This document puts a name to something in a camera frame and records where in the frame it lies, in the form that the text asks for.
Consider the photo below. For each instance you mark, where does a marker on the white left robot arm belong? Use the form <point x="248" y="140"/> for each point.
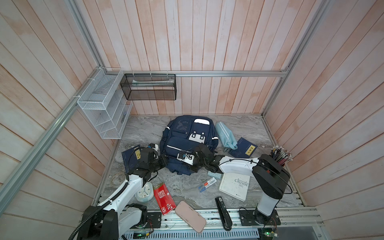
<point x="110" y="219"/>

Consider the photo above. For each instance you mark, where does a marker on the navy blue backpack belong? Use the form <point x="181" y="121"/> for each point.
<point x="183" y="134"/>

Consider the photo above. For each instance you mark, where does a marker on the black stapler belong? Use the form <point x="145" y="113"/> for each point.
<point x="224" y="214"/>

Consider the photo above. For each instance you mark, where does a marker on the white wire mesh shelf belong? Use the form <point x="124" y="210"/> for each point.
<point x="104" y="103"/>

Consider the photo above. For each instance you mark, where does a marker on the red pencil holder with pencils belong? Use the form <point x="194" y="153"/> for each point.
<point x="280" y="155"/>

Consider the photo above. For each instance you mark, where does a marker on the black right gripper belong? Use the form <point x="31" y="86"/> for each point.
<point x="194" y="169"/>

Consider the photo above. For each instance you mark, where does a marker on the light blue calculator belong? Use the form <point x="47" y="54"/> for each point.
<point x="215" y="175"/>

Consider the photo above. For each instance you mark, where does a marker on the white Crusoe book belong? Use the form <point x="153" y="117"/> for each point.
<point x="235" y="185"/>

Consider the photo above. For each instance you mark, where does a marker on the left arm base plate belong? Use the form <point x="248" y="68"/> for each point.
<point x="153" y="221"/>

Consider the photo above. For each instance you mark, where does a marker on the blue book with yellow label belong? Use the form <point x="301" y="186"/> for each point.
<point x="244" y="150"/>

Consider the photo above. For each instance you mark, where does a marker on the clear tape roll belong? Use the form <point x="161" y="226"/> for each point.
<point x="117" y="179"/>

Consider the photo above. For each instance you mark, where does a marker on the mint green alarm clock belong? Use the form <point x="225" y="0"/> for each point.
<point x="145" y="194"/>

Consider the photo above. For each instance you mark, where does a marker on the red booklet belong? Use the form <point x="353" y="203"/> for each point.
<point x="164" y="199"/>

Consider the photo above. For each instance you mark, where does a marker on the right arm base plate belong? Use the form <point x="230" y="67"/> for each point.
<point x="254" y="218"/>

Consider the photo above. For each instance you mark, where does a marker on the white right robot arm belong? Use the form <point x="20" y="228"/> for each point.
<point x="272" y="177"/>

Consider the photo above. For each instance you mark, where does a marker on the light blue pencil pouch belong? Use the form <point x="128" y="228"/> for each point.
<point x="226" y="136"/>

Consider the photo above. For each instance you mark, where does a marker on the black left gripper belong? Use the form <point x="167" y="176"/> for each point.
<point x="163" y="162"/>

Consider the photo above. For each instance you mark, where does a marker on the pink pencil case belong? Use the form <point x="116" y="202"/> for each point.
<point x="190" y="216"/>

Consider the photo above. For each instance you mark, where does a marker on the black mesh wall basket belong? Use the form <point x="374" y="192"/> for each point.
<point x="149" y="87"/>

